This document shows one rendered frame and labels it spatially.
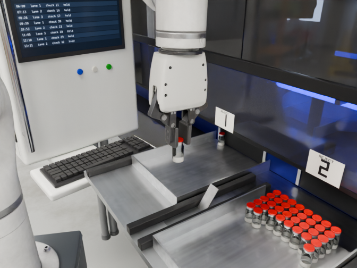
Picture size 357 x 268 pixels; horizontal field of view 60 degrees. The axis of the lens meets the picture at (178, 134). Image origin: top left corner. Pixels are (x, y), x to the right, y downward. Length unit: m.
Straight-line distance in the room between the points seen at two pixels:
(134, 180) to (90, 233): 1.22
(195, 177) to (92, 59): 0.60
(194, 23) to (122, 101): 0.87
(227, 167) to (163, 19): 0.59
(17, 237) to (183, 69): 0.41
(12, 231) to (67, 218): 1.65
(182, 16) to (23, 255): 0.50
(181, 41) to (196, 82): 0.08
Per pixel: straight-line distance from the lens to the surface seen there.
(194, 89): 0.55
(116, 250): 1.97
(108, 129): 1.34
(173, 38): 0.51
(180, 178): 0.92
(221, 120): 0.98
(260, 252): 0.72
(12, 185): 0.60
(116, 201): 0.85
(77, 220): 2.23
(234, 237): 0.74
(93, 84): 1.25
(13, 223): 0.62
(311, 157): 0.79
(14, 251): 0.65
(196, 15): 0.51
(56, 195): 1.07
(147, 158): 1.02
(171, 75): 0.52
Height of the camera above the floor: 1.39
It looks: 25 degrees down
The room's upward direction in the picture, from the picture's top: straight up
